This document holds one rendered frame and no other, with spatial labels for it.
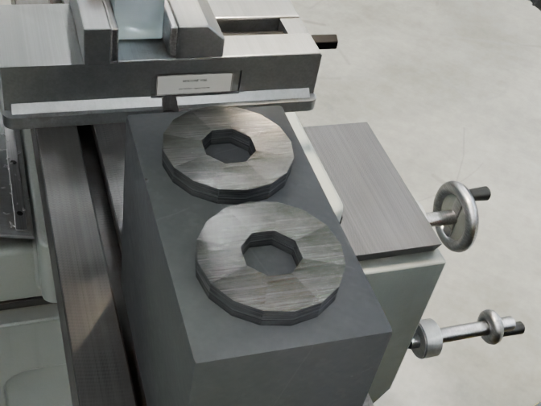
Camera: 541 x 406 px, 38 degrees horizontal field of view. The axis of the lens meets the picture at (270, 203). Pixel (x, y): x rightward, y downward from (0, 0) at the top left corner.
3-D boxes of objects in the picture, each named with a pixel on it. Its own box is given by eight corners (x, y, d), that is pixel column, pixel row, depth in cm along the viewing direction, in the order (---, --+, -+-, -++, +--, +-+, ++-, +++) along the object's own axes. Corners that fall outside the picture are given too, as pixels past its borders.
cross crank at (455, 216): (451, 214, 138) (472, 163, 130) (483, 264, 130) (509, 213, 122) (369, 224, 133) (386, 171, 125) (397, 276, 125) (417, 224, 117)
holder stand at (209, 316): (251, 266, 73) (286, 89, 60) (332, 486, 58) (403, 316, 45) (120, 283, 69) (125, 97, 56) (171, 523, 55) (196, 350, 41)
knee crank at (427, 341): (510, 317, 135) (523, 295, 130) (528, 345, 131) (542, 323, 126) (395, 337, 128) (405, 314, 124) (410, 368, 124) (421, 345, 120)
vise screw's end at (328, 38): (331, 44, 97) (334, 30, 96) (336, 51, 96) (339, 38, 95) (300, 45, 96) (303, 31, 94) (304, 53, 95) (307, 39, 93)
